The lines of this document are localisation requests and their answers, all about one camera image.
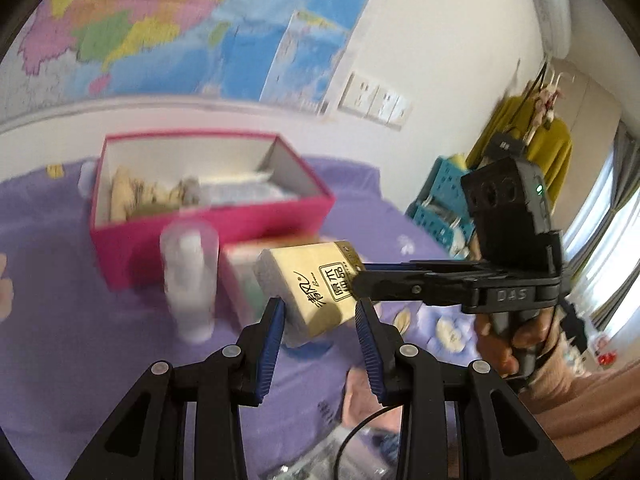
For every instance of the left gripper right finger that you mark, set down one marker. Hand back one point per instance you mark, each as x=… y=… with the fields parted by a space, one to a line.
x=405 y=375

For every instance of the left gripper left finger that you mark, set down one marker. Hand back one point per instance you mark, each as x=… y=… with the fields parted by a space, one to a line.
x=236 y=376

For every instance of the colourful tissue pack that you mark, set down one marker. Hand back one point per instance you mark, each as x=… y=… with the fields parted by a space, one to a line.
x=236 y=271

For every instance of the beige tissue pack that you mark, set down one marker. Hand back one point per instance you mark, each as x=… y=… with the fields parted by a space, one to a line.
x=315 y=283

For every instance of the white blue printed plastic pouch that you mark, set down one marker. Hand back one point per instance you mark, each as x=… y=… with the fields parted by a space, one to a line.
x=242 y=189

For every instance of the pink sleeve forearm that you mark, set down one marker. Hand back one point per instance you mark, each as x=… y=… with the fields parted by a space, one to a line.
x=583 y=415

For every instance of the right hand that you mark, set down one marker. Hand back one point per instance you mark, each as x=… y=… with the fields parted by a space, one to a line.
x=542 y=333

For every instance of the blue plastic basket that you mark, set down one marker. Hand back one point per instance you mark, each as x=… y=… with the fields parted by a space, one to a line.
x=441 y=209

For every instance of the purple floral bed sheet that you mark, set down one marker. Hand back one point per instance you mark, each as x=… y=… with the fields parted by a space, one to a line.
x=71 y=347

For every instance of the yellow hanging garment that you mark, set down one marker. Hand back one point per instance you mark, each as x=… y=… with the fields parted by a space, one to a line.
x=551 y=148

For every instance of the clear capped white bottle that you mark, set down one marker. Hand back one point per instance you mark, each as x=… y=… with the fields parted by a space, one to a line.
x=190 y=252

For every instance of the pink cardboard box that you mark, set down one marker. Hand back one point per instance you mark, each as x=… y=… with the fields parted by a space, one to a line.
x=128 y=251

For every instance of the white air conditioner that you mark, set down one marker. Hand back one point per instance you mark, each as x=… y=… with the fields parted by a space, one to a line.
x=555 y=26

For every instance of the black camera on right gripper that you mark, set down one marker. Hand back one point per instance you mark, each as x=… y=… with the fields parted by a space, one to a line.
x=508 y=204

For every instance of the white wall socket panel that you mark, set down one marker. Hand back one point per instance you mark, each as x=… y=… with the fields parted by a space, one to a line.
x=358 y=95

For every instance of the colourful wall map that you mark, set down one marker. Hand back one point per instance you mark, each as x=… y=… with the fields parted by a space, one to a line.
x=276 y=52

